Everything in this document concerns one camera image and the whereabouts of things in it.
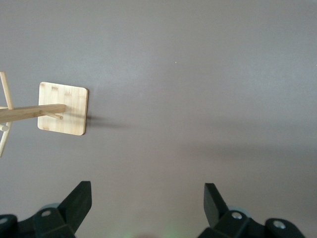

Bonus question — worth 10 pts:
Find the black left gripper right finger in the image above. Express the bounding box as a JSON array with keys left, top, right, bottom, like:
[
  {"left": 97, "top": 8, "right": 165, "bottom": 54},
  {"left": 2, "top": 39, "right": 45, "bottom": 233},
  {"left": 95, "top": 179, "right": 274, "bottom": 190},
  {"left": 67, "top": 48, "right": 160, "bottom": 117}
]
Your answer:
[{"left": 199, "top": 183, "right": 304, "bottom": 238}]

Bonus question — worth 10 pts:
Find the brown table mat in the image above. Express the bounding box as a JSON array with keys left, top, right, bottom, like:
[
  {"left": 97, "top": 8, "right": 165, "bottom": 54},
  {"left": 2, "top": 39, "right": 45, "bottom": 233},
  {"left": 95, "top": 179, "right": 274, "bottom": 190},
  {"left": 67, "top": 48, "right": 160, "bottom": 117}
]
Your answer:
[{"left": 0, "top": 0, "right": 317, "bottom": 238}]

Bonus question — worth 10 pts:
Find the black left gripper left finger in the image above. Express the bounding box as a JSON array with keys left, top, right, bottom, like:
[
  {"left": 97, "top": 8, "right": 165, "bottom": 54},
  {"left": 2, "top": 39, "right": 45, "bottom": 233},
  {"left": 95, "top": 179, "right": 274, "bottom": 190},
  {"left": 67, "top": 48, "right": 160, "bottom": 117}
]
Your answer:
[{"left": 0, "top": 180, "right": 93, "bottom": 238}]

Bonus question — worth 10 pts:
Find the wooden mug tree stand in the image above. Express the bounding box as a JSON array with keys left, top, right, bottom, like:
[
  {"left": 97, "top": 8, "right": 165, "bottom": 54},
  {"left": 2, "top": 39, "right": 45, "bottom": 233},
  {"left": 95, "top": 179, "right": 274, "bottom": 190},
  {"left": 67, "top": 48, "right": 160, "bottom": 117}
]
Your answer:
[{"left": 0, "top": 71, "right": 89, "bottom": 158}]

